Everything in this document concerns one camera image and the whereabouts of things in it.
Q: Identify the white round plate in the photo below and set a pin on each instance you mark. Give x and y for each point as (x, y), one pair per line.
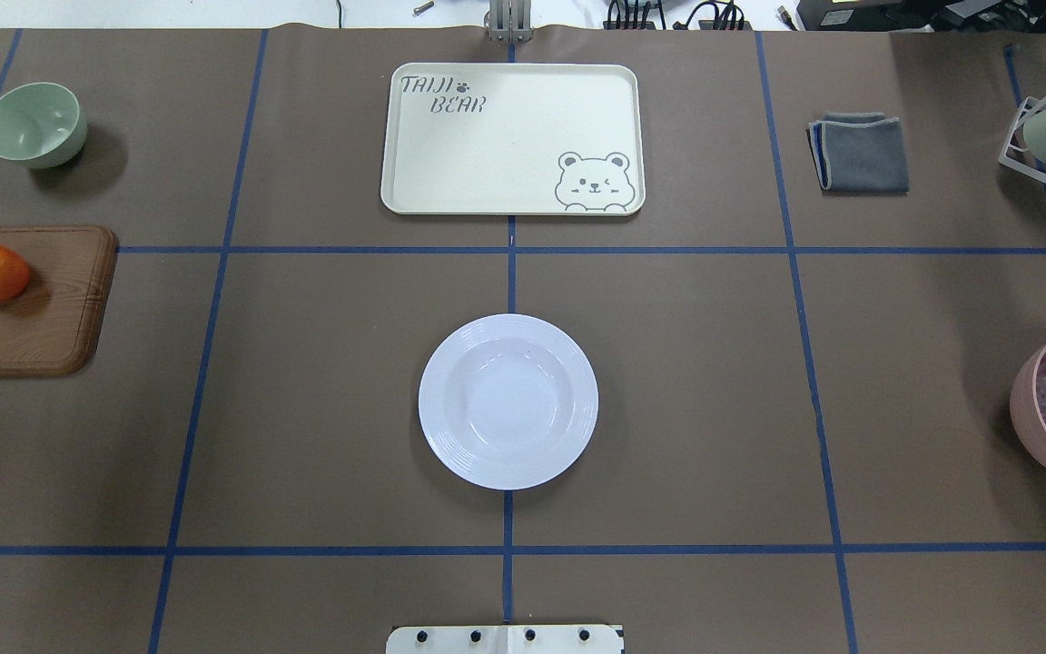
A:
(508, 402)

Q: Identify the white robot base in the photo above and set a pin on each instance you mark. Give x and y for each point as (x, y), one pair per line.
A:
(504, 638)

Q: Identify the cream bear tray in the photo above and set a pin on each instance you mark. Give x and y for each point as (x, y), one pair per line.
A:
(513, 139)

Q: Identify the brown wooden tray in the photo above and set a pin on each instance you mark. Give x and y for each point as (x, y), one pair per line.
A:
(52, 327)

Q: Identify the grey folded cloth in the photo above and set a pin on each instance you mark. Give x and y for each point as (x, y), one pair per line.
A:
(859, 153)

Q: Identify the green bowl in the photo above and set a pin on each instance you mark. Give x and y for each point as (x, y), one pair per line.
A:
(42, 125)

